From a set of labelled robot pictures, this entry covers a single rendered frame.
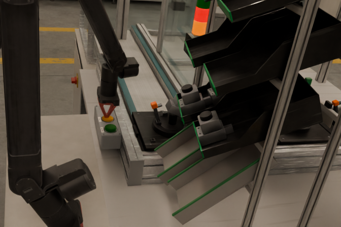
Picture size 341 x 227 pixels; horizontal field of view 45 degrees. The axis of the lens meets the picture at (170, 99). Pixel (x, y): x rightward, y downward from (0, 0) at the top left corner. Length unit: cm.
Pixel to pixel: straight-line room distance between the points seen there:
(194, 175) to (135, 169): 25
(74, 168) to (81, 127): 82
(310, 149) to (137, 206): 66
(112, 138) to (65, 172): 61
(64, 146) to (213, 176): 63
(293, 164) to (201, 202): 61
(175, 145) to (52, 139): 51
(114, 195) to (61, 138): 37
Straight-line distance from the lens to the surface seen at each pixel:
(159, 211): 127
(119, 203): 128
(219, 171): 109
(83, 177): 81
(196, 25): 151
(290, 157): 153
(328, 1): 713
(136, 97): 175
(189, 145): 121
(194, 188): 110
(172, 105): 138
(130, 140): 139
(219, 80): 91
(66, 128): 161
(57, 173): 82
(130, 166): 130
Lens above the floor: 172
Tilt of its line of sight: 27 degrees down
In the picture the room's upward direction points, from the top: 9 degrees clockwise
